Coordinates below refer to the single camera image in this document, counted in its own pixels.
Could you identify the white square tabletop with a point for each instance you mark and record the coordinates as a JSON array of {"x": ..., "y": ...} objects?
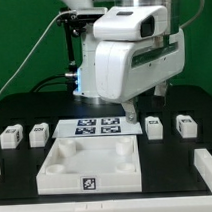
[{"x": 100, "y": 164}]

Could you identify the white tag sheet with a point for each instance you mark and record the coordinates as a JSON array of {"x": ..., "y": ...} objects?
[{"x": 96, "y": 127}]

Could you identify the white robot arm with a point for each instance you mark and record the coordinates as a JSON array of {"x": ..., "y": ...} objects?
[{"x": 160, "y": 41}]

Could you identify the white obstacle bracket right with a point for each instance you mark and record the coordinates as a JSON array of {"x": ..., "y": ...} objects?
[{"x": 203, "y": 162}]

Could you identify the black camera on stand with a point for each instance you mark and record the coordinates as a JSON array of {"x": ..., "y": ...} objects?
[{"x": 79, "y": 23}]

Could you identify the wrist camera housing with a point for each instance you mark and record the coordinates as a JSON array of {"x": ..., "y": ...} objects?
[{"x": 131, "y": 23}]

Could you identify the white front rail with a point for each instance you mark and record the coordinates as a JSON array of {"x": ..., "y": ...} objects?
[{"x": 167, "y": 204}]

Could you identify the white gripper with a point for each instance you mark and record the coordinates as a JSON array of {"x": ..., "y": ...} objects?
[{"x": 126, "y": 69}]

